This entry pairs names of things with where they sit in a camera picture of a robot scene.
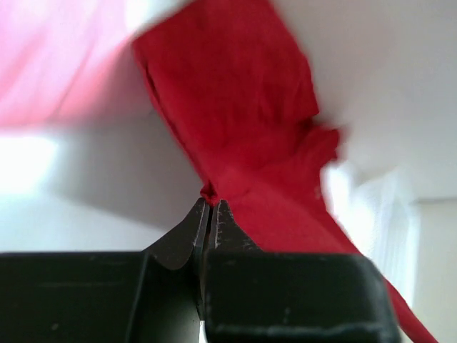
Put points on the red t shirt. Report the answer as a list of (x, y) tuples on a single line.
[(236, 91)]

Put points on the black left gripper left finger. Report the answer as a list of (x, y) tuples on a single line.
[(152, 295)]

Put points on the white plastic laundry basket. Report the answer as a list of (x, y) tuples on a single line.
[(379, 217)]

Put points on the pink t shirt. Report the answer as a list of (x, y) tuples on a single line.
[(67, 61)]

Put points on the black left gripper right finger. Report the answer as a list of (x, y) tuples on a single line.
[(255, 296)]

